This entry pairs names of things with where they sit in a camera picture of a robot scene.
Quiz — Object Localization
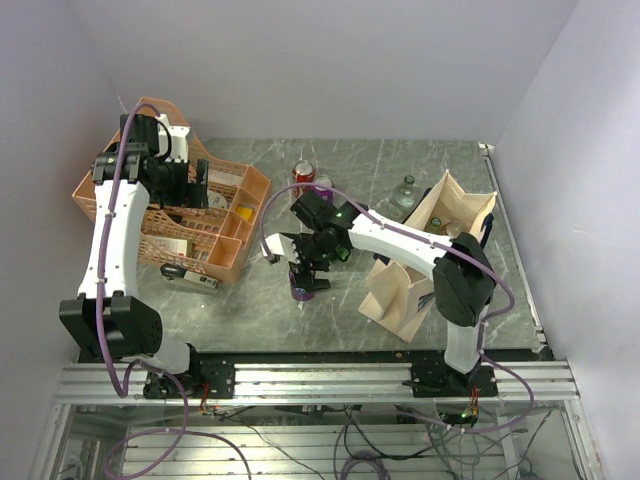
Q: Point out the loose cables under frame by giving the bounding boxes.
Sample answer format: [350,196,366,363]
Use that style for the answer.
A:
[164,394,551,480]

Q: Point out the purple Fanta can rear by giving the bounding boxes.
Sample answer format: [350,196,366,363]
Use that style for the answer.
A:
[312,175,334,202]

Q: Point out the black grey stapler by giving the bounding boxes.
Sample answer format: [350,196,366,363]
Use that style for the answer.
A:
[160,263,219,294]

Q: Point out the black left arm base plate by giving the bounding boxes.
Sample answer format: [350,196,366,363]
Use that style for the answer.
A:
[143,360,236,400]

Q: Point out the pink plastic file organizer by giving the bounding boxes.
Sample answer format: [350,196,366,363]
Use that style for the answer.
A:
[73,98,271,282]

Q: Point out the clear Chang bottle front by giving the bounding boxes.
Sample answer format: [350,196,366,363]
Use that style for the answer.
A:
[425,217,446,235]

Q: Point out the white box front slot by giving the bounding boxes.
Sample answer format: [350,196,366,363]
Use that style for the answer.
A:
[149,236,192,257]

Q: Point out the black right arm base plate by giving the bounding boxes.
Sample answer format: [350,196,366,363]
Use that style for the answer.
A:
[402,361,498,398]

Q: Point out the aluminium mounting rail frame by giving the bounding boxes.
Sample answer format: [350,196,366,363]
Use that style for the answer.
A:
[30,360,604,479]

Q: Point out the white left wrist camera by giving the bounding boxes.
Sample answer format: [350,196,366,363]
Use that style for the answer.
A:
[155,114,192,163]

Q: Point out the purple fanta can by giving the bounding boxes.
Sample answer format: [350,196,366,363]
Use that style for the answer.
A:
[312,175,334,202]
[289,272,315,302]

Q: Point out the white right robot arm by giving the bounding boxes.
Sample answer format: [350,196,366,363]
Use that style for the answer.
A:
[288,190,496,396]

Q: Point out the red cola can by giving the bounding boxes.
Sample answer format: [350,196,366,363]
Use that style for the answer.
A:
[292,160,316,198]
[444,222,464,238]

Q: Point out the clear chang bottle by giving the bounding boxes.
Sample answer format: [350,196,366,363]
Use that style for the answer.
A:
[387,175,417,222]
[425,217,446,235]

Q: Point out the cream canvas tote bag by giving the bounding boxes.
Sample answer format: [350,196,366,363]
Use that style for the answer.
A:
[357,169,499,344]

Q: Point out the white box slot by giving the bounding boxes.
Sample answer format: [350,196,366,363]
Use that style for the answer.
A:
[149,236,192,257]
[208,170,244,186]

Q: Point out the purple Fanta can front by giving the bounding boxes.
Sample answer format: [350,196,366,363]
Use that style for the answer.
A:
[289,272,315,302]

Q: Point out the red cola can rear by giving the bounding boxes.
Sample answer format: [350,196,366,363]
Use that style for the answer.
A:
[292,160,316,198]

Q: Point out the white box rear slot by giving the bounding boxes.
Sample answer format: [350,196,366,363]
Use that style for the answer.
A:
[208,170,244,186]

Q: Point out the yellow sticky note block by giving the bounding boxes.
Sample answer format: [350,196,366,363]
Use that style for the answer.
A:
[235,205,255,222]

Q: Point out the red cola can front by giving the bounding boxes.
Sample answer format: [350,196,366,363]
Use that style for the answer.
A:
[444,222,464,238]

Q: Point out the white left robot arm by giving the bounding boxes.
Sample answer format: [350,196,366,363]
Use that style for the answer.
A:
[59,104,208,398]

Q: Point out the clear Chang bottle rear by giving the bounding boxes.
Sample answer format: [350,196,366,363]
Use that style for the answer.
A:
[387,175,417,222]

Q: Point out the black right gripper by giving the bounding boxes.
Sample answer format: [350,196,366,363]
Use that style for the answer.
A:
[285,228,333,294]

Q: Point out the green Perrier glass bottle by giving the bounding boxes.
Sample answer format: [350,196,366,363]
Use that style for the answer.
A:
[335,247,351,262]

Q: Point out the white oval blister pack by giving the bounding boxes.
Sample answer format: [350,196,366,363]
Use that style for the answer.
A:
[207,190,229,209]

